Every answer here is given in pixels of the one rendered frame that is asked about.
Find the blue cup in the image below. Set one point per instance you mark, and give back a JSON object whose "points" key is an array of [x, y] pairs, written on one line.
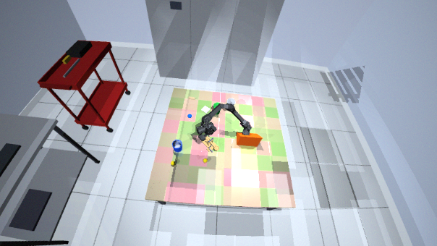
{"points": [[177, 146]]}

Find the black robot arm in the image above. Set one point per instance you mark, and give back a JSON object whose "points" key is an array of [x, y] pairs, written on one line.
{"points": [[228, 106]]}

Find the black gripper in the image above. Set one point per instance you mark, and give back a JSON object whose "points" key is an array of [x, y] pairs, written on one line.
{"points": [[202, 137]]}

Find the wooden toy catapult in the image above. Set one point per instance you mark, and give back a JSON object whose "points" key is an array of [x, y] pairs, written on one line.
{"points": [[210, 144]]}

